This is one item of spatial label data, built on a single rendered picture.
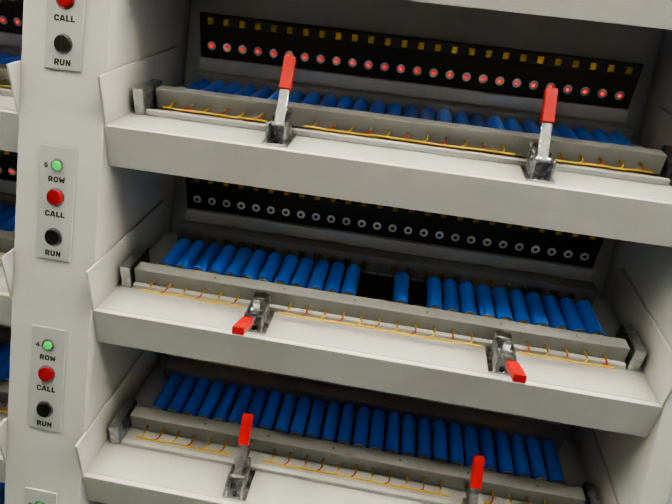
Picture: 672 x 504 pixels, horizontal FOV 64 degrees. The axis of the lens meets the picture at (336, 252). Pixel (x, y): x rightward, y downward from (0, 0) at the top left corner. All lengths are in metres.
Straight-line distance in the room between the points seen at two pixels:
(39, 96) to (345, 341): 0.41
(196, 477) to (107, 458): 0.11
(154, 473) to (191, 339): 0.18
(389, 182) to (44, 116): 0.37
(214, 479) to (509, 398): 0.35
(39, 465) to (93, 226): 0.29
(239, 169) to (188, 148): 0.06
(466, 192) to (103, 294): 0.41
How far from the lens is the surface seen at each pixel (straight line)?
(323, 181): 0.55
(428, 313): 0.61
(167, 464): 0.72
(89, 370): 0.68
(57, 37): 0.65
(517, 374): 0.53
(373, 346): 0.59
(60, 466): 0.74
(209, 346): 0.61
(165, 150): 0.59
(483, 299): 0.67
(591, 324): 0.69
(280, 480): 0.70
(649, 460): 0.67
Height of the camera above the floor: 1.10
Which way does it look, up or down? 9 degrees down
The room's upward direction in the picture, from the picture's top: 8 degrees clockwise
